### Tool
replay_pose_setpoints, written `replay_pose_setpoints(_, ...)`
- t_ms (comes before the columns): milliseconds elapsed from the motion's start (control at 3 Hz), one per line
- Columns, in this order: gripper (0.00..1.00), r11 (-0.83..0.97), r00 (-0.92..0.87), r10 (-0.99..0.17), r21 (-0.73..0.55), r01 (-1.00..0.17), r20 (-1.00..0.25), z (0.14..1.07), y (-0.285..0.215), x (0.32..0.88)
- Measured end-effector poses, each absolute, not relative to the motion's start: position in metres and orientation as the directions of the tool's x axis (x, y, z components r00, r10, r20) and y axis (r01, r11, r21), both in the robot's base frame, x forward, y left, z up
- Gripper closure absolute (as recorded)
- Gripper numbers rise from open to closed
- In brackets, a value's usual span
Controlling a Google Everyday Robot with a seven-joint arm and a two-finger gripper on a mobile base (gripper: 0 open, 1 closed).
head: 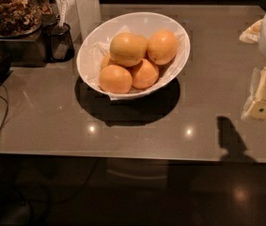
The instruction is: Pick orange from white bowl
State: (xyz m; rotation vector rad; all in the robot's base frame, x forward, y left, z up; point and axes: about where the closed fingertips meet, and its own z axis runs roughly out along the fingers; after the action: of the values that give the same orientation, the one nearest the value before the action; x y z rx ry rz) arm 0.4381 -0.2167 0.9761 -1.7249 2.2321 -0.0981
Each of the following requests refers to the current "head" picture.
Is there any orange front middle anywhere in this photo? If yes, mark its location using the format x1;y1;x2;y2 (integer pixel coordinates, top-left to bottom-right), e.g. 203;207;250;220
130;58;159;89

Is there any white paper bowl liner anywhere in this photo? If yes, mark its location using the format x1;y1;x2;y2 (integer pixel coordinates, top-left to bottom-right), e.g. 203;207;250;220
76;25;190;100

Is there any glass jar of walnuts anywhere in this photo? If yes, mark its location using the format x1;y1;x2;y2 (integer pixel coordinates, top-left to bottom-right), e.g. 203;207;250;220
0;0;42;39

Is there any orange top right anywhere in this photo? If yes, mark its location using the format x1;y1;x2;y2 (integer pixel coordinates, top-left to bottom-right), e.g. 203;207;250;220
148;30;179;65

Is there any orange front left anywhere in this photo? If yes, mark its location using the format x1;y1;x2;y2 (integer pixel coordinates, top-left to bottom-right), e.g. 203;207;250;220
99;65;133;94

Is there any black mesh utensil holder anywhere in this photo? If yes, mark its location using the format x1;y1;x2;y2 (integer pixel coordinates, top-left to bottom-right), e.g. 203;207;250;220
41;23;75;62

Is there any dark metal stand box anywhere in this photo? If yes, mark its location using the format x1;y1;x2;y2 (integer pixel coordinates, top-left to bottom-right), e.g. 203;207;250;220
0;12;56;67

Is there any orange hidden back left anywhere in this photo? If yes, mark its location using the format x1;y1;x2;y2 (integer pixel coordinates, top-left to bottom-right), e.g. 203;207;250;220
101;54;117;69

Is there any white utensil in holder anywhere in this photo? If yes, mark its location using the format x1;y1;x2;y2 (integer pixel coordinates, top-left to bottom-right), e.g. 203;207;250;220
57;0;68;28

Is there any white column behind bowl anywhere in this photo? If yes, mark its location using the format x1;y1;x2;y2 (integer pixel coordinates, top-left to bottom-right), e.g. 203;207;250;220
66;0;102;40

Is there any large yellowish orange top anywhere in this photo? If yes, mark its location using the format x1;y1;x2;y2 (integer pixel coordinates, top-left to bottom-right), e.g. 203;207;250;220
110;32;148;67

